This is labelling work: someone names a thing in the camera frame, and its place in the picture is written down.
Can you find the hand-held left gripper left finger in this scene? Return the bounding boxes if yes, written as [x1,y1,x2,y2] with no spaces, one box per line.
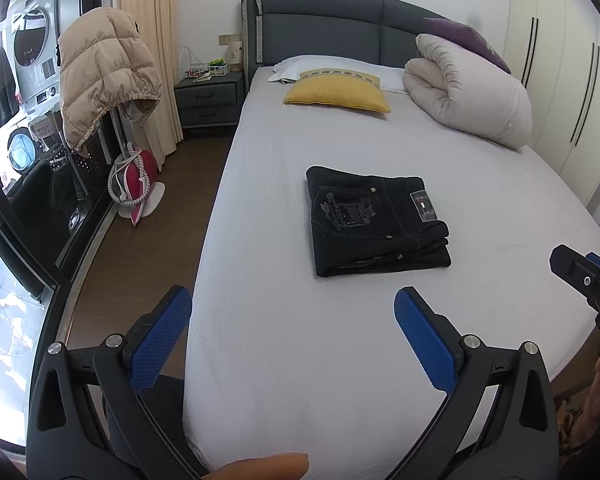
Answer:
[27,285,216,480]

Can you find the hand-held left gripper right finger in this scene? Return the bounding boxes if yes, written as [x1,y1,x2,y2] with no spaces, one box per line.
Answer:
[387,286,563,480]

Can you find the black jeans pants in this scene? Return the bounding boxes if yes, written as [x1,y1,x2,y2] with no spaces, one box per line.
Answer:
[306,165,452,278]

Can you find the person's left hand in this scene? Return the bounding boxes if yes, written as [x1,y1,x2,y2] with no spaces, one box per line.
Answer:
[205,452,310,480]

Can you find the bed with white sheet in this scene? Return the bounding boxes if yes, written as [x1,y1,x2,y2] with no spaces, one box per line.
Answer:
[182,0,600,480]

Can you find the pink steam iron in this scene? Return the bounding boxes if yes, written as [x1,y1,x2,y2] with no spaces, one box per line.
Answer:
[108,142,167,226]

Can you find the white wardrobe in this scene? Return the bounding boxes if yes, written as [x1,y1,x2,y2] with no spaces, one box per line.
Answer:
[502,0,600,241]

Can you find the black perforated rack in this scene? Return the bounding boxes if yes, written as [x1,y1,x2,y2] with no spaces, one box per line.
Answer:
[50,110,131,271]

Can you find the white folded duvet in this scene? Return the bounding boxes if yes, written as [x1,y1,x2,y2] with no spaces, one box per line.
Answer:
[402,33,533,150]

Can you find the white washing machine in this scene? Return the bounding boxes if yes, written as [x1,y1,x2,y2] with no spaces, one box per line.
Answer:
[5,110,66,183]

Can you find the grey nightstand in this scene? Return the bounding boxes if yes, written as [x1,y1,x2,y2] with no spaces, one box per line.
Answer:
[174,71,246,131]

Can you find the purple pillow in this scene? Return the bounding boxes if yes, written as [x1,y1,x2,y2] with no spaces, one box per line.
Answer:
[422,16,512,75]

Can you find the yellow pillow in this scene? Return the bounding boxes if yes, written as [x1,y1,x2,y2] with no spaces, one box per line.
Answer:
[283,69,392,114]

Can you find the beige puffer jacket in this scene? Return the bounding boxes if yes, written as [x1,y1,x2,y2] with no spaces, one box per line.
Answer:
[57,7,162,153]

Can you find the white pillow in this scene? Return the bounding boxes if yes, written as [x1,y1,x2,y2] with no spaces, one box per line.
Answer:
[268,55,411,95]

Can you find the beige curtain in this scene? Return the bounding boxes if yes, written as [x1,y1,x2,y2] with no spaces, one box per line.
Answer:
[121,0,185,161]

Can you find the white tumble dryer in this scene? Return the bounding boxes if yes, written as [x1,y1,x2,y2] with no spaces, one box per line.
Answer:
[10,0,63,106]

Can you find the black door frame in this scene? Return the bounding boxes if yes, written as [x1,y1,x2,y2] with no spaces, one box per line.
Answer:
[0,0,123,361]

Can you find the white wire rack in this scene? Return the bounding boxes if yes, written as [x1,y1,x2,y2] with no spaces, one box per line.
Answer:
[180,46,231,82]

